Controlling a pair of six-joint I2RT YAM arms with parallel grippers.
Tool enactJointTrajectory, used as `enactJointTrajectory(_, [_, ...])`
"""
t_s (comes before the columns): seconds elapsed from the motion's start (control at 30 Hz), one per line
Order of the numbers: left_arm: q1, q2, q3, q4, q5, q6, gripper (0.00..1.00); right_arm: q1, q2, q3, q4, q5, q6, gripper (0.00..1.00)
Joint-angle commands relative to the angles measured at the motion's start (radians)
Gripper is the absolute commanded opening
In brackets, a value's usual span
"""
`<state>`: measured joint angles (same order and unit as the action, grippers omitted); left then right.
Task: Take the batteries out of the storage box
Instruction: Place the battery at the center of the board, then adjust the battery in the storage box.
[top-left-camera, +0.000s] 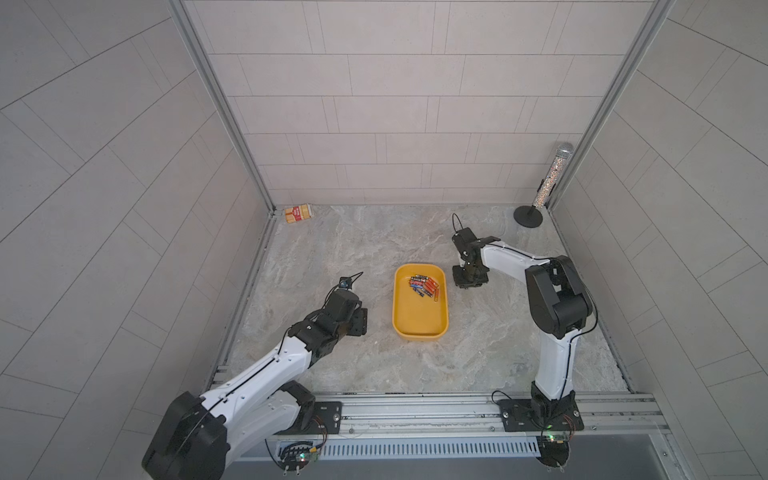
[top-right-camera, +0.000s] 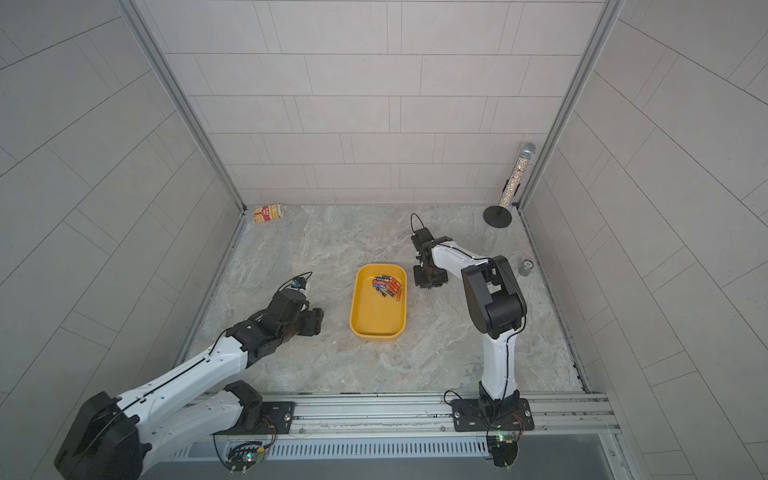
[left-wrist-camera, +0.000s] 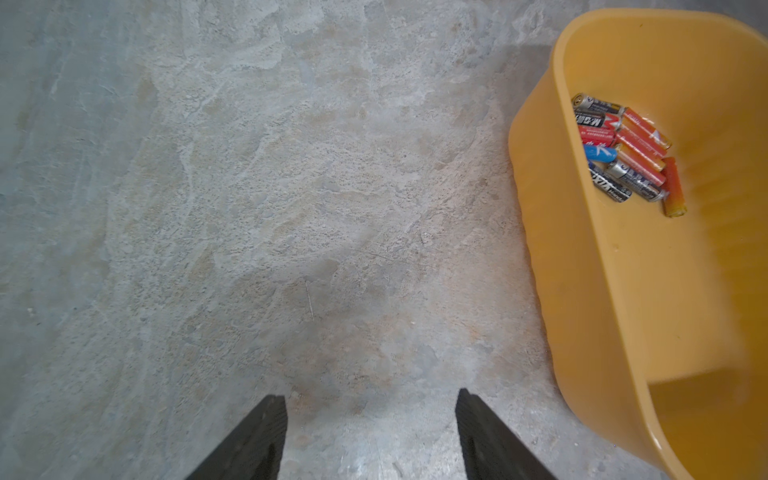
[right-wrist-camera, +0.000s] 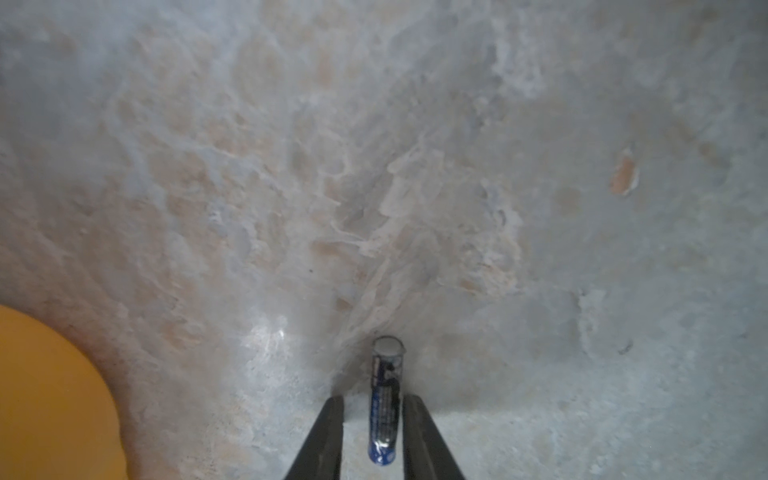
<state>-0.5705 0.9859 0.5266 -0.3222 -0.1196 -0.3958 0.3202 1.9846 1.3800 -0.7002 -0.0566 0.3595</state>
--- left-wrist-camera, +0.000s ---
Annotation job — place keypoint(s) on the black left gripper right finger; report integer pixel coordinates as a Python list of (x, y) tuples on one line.
[(490, 449)]

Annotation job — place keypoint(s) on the blue battery in box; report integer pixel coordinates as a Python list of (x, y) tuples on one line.
[(600, 154)]

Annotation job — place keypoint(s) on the silver black battery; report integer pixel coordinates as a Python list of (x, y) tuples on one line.
[(634, 181)]

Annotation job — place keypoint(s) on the dark grey battery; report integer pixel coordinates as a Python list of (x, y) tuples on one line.
[(586, 103)]

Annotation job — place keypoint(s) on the red orange battery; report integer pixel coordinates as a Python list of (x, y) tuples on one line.
[(656, 179)]

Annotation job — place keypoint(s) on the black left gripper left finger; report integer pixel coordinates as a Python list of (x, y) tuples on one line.
[(253, 449)]

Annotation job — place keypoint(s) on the yellow plastic storage box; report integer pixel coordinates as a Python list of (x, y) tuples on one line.
[(657, 326)]

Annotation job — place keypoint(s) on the red white battery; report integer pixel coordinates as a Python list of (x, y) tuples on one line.
[(646, 129)]

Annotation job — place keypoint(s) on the red battery in box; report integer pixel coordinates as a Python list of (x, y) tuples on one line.
[(594, 136)]

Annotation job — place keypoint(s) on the red battery lying bottom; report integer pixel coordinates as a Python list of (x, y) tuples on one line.
[(674, 202)]

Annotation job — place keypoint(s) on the blue black AAA battery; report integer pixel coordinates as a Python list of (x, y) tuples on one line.
[(615, 191)]

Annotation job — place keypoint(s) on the black red battery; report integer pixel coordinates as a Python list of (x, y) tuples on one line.
[(598, 120)]

